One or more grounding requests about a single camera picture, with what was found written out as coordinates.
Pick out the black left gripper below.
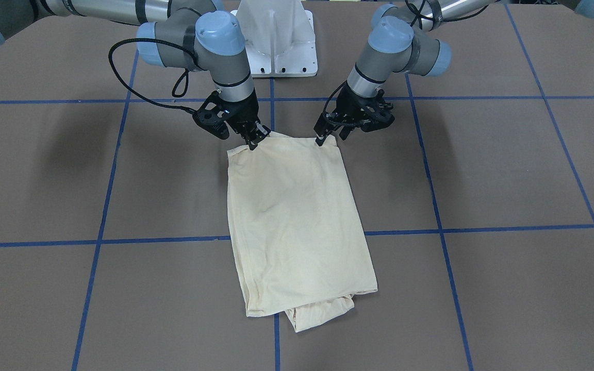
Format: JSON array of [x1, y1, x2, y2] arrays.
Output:
[[313, 82, 366, 146]]

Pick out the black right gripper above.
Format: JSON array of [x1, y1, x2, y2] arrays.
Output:
[[223, 92, 271, 151]]

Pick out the cream long-sleeve graphic shirt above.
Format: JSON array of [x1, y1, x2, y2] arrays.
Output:
[[227, 133, 378, 333]]

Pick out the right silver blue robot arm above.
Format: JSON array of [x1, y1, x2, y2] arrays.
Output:
[[0, 1, 270, 149]]

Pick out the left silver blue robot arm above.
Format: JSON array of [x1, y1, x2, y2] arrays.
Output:
[[332, 1, 594, 151]]

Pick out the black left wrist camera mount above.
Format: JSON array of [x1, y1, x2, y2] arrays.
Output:
[[360, 89, 394, 133]]

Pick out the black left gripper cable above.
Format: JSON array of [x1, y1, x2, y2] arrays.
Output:
[[323, 80, 352, 122]]

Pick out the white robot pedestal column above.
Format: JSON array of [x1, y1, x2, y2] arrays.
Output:
[[233, 1, 319, 78]]

